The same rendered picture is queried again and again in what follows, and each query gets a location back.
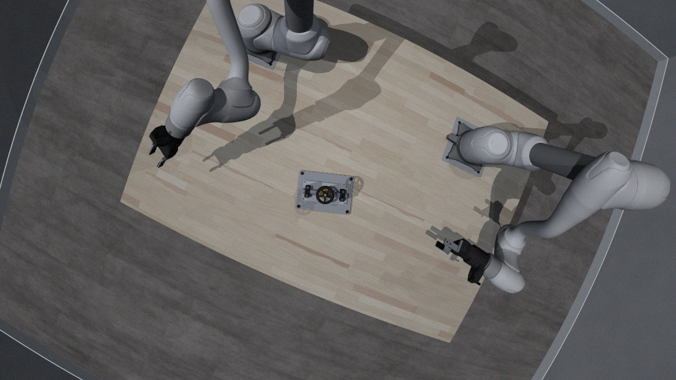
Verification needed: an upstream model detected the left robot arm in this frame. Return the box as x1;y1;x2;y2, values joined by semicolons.
447;123;670;293

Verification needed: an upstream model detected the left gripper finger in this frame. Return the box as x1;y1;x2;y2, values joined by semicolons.
435;241;451;255
443;238;463;252

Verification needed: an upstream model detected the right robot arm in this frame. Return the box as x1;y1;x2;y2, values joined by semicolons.
170;0;331;130

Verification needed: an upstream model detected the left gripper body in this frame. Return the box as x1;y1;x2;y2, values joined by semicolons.
451;239;502;286

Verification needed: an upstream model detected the brass valve with black handwheel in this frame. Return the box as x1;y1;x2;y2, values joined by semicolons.
301;180;349;205

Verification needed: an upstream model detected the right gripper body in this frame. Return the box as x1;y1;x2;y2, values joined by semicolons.
149;113;194;158

